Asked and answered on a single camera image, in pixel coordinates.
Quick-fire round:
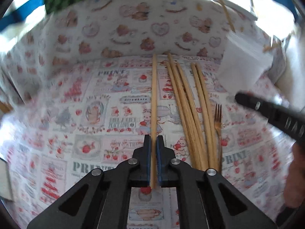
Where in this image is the gold metal fork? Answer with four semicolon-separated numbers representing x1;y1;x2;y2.
214;104;222;173

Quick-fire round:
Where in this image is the white plastic cup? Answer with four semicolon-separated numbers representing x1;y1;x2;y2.
216;31;274;94

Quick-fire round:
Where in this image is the person's right hand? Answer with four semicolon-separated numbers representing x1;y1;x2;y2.
283;143;305;208

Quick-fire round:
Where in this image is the white desk lamp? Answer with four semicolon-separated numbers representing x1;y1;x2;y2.
212;0;258;21

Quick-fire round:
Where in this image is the striped Paris curtain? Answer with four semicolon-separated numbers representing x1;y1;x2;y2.
1;0;304;31

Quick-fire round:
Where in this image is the printed patterned tablecloth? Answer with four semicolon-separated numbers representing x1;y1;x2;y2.
1;0;293;228

